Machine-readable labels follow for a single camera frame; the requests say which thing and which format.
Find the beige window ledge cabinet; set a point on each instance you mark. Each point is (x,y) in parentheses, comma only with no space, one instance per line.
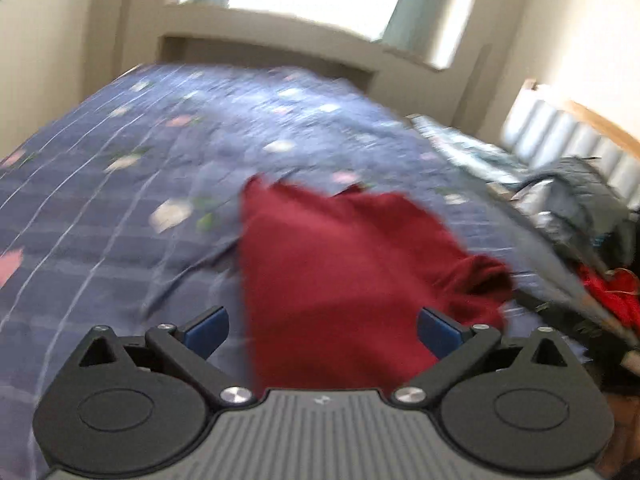
(310,47)

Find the padded headboard with wooden frame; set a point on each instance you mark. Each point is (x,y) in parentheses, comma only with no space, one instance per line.
(565,130)

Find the dark red sweater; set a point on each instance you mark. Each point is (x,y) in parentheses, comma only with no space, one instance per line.
(350,270)

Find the bright red cloth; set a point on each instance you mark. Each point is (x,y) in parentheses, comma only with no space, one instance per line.
(612,295)

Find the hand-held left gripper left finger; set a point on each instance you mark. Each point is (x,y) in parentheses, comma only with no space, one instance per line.
(206,332)

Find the grey jacket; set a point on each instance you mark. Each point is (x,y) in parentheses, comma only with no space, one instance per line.
(580,195)

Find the blue floral checked quilt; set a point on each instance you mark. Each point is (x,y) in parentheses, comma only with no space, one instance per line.
(150,185)

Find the patterned pillow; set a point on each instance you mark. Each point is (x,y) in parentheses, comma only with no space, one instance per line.
(470,147)

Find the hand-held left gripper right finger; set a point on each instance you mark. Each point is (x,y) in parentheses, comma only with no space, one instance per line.
(440,332)

